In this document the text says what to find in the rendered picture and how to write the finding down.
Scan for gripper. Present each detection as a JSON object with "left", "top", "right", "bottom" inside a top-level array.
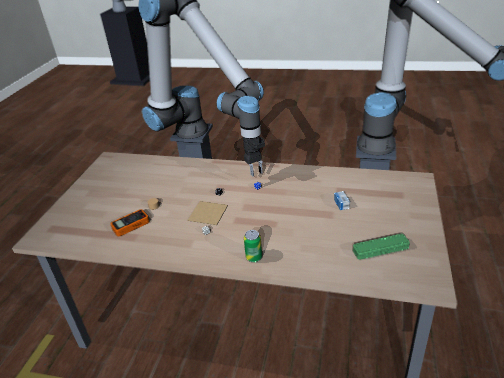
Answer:
[{"left": 241, "top": 135, "right": 266, "bottom": 178}]

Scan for tan mat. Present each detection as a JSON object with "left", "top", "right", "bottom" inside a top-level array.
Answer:
[{"left": 186, "top": 200, "right": 230, "bottom": 226}]

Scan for green can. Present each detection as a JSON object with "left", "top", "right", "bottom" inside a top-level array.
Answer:
[{"left": 242, "top": 228, "right": 264, "bottom": 264}]

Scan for blue box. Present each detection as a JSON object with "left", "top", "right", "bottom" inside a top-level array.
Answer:
[{"left": 333, "top": 190, "right": 352, "bottom": 211}]

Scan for wooden table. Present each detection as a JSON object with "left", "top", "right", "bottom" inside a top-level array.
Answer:
[{"left": 11, "top": 151, "right": 458, "bottom": 378}]

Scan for orange multimeter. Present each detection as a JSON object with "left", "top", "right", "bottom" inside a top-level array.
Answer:
[{"left": 110, "top": 208, "right": 151, "bottom": 237}]

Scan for green block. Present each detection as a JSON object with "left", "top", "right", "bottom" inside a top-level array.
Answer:
[{"left": 352, "top": 232, "right": 411, "bottom": 261}]

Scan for jointed stand on dark box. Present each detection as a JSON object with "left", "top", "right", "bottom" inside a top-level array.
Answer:
[{"left": 99, "top": 0, "right": 151, "bottom": 87}]

